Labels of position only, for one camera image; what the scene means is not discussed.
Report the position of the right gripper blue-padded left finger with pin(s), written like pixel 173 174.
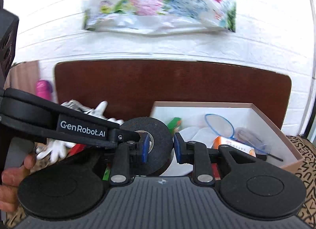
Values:
pixel 127 155

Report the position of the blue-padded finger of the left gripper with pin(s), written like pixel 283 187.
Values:
pixel 142 133

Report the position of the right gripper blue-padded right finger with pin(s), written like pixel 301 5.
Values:
pixel 198 155

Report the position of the black tape roll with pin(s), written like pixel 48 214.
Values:
pixel 161 145

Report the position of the red and black box lid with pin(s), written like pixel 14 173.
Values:
pixel 76 149

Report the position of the white cotton glove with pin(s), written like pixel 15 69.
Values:
pixel 54 149

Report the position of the bare human hand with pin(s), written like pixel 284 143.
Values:
pixel 11 178

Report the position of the orange and white box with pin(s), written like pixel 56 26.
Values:
pixel 220 140

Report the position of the green and white packet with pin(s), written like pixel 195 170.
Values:
pixel 175 125

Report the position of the pink thermos bottle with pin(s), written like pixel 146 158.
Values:
pixel 44 90

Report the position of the blue mini racket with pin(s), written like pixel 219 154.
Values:
pixel 223 127

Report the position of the white glove with pink cuff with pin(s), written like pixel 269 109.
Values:
pixel 98 112

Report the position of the dark brown headboard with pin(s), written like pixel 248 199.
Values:
pixel 132 87

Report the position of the brown cardboard storage box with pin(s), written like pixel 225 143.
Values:
pixel 244 115

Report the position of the letter-patterned brown blanket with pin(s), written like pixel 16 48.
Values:
pixel 306 172

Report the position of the floral plastic bag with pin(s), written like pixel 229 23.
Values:
pixel 159 17

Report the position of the patterned drawstring pouch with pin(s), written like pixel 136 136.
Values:
pixel 77 106

